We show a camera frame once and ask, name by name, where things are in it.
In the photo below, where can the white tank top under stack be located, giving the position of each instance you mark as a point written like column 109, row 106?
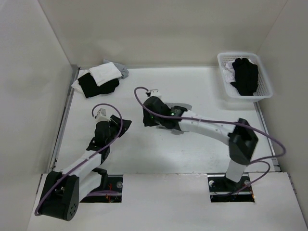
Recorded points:
column 76, row 86

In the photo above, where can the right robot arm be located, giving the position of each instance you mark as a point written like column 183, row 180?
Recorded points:
column 240, row 139

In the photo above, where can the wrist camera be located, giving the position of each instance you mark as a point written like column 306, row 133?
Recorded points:
column 155, row 93
column 101, row 114

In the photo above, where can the black tank top in basket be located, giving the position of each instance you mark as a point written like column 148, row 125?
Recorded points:
column 246, row 89

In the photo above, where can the white plastic laundry basket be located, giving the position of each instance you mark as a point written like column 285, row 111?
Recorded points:
column 264, row 90

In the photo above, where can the folded black tank top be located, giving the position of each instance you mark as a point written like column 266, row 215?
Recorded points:
column 91, row 89

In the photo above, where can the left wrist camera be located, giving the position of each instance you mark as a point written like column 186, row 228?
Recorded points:
column 101, row 114

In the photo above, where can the white tank top in basket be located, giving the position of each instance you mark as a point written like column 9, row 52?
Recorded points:
column 240, row 70

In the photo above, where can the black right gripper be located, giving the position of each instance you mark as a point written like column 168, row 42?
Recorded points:
column 148, row 121

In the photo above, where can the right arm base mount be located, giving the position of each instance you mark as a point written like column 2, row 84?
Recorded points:
column 223, row 190

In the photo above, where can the folded white tank top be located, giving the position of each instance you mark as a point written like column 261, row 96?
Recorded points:
column 104, row 73

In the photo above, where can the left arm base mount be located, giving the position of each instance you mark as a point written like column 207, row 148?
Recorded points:
column 109, row 190

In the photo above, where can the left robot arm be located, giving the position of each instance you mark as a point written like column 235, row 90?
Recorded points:
column 63, row 190

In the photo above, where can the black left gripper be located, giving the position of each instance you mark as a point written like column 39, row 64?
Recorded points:
column 116, row 123

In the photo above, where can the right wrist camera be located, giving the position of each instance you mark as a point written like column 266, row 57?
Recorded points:
column 155, row 93

